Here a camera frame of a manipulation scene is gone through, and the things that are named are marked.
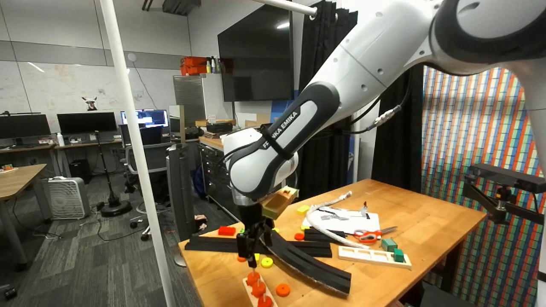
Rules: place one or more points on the yellow disc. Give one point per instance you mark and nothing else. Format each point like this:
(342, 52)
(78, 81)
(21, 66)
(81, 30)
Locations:
(303, 209)
(267, 264)

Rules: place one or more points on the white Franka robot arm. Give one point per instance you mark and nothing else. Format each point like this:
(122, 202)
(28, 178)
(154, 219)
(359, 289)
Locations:
(352, 69)

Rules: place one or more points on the short straight black track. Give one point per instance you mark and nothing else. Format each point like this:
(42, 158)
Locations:
(320, 236)

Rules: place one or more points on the red-orange disc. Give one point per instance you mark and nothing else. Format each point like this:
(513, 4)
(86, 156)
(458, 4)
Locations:
(252, 279)
(300, 236)
(265, 301)

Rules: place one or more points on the orange storage box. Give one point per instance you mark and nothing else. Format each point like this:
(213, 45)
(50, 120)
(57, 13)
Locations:
(194, 67)

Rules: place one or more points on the lit computer monitor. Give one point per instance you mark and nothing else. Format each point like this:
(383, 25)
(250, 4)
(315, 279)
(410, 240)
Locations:
(146, 119)

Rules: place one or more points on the silver metal cabinet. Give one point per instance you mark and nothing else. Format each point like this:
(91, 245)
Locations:
(189, 103)

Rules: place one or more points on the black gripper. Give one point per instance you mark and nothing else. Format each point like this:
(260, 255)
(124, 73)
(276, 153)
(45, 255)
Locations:
(255, 219)

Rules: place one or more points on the dark workbench with drawers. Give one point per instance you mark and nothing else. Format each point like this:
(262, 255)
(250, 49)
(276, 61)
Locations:
(213, 171)

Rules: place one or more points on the green block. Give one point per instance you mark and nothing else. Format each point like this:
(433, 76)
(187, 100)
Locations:
(390, 245)
(398, 257)

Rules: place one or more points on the white paper sheet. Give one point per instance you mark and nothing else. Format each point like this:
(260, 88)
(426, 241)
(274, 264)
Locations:
(347, 219)

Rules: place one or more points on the orange disc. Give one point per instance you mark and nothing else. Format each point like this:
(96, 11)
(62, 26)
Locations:
(282, 291)
(259, 289)
(242, 260)

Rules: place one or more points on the dark computer monitor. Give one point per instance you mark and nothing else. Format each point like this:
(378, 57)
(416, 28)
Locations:
(86, 124)

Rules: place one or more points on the white box fan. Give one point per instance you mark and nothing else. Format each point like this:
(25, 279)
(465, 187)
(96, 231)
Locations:
(66, 199)

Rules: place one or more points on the shape sorter board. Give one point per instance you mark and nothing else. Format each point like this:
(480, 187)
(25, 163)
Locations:
(364, 257)

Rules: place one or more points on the colourful checkered backdrop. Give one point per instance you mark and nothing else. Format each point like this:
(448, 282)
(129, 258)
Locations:
(484, 125)

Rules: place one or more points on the long straight black track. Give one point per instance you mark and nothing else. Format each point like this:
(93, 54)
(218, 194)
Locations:
(214, 245)

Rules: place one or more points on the red lego brick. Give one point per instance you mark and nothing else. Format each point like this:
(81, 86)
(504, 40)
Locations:
(226, 231)

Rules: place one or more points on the black camera stand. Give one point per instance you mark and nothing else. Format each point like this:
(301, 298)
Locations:
(501, 177)

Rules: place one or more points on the yellow square block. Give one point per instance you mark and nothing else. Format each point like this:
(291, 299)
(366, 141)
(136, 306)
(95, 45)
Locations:
(257, 260)

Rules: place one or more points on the small yellow block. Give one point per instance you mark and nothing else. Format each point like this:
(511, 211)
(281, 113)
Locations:
(305, 224)

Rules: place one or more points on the black wall television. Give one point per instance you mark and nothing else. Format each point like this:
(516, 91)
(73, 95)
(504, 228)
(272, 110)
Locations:
(257, 57)

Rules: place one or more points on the black floor stand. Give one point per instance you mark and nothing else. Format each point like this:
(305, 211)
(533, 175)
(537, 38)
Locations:
(114, 207)

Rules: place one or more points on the white pole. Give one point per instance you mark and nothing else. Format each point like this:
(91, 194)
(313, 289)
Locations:
(134, 131)

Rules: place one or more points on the wooden desk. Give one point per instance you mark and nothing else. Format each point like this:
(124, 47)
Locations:
(18, 180)

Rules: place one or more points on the curved black track piece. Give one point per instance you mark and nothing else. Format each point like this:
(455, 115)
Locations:
(310, 265)

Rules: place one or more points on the white curtain rod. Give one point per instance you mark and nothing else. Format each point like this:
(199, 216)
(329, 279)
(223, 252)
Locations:
(288, 8)

